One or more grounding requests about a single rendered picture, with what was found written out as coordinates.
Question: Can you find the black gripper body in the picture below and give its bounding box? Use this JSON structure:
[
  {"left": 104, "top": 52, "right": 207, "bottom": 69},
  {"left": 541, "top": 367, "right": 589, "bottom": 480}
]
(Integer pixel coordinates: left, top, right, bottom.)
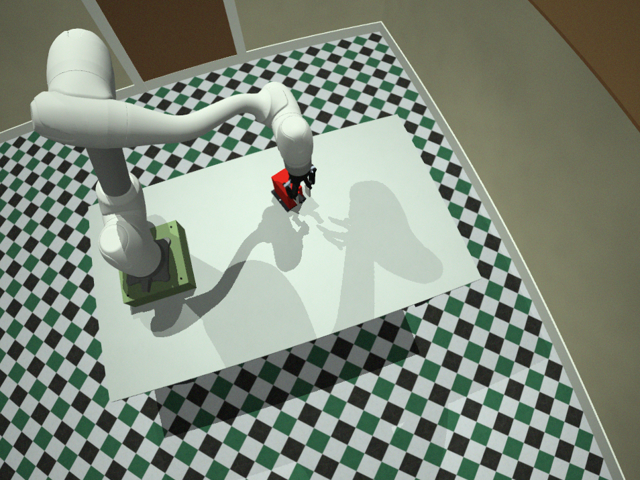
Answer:
[{"left": 288, "top": 170, "right": 311, "bottom": 184}]

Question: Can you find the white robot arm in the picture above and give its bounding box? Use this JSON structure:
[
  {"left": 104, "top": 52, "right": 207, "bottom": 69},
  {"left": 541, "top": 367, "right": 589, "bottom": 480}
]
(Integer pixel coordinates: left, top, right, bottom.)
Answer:
[{"left": 30, "top": 29, "right": 313, "bottom": 294}]

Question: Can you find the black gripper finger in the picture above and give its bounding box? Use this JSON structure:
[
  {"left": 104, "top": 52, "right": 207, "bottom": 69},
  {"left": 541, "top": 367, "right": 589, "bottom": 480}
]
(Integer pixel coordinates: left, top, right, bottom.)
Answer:
[
  {"left": 282, "top": 179, "right": 301, "bottom": 205},
  {"left": 304, "top": 164, "right": 317, "bottom": 197}
]

